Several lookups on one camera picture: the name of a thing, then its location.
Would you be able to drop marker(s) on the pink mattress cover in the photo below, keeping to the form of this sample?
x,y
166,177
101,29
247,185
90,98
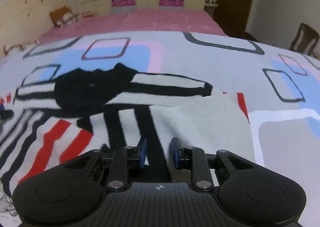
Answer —
x,y
139,20

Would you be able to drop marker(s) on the dark brown wooden door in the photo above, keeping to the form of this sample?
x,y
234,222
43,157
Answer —
x,y
236,0

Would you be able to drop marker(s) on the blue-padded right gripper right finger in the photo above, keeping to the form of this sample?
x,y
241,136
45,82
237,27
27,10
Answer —
x,y
196,161

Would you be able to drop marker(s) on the patterned blue pink grey bedsheet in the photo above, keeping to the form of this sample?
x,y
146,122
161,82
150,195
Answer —
x,y
280,87

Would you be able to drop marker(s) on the dark wooden chair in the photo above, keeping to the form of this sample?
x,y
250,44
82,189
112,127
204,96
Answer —
x,y
305,40

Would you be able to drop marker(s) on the white floral pillow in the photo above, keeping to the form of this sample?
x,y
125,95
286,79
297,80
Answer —
x,y
21,46

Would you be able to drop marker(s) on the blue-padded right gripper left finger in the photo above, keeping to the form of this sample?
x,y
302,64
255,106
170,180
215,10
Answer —
x,y
127,163

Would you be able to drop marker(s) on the orange patterned pillow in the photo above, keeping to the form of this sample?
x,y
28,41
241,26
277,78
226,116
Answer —
x,y
63,17

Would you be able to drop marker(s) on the cream wooden headboard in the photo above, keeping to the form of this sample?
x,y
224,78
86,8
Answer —
x,y
24,21

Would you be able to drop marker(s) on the white red black striped sweater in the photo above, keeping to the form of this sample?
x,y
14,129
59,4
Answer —
x,y
60,117

